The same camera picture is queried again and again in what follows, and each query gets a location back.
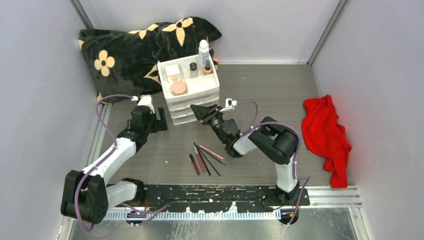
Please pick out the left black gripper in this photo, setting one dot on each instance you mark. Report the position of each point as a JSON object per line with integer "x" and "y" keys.
{"x": 160, "y": 124}

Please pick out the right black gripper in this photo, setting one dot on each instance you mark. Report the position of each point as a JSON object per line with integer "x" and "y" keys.
{"x": 201, "y": 111}

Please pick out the black cap clear bottle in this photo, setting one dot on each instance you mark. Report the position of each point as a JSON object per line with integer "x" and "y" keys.
{"x": 193, "y": 70}

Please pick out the beige foundation bottle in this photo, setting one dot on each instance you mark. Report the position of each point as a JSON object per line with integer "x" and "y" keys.
{"x": 207, "y": 70}

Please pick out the small cream box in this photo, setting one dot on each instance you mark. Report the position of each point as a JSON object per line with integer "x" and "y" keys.
{"x": 173, "y": 73}

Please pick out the white spray bottle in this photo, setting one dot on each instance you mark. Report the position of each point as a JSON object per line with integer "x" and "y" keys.
{"x": 203, "y": 52}

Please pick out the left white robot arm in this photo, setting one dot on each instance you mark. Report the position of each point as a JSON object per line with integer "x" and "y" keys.
{"x": 87, "y": 195}

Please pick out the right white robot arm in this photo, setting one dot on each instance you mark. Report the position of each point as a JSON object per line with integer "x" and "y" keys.
{"x": 276, "y": 140}

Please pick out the pink makeup pencil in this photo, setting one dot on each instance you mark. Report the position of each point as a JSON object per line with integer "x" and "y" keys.
{"x": 211, "y": 152}

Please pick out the white plastic drawer organizer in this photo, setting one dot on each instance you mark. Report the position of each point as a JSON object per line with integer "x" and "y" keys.
{"x": 203, "y": 90}

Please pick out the dark red lip gloss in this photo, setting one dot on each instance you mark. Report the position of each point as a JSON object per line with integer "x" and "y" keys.
{"x": 191, "y": 157}

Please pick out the red lip gloss tube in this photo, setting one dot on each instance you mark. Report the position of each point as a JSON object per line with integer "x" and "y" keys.
{"x": 201, "y": 164}

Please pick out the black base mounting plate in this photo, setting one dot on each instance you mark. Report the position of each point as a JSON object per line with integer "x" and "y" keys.
{"x": 216, "y": 198}

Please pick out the red cloth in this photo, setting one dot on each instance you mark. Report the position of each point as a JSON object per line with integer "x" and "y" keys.
{"x": 325, "y": 137}

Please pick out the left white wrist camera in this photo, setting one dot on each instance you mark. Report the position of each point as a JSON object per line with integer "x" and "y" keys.
{"x": 146, "y": 100}

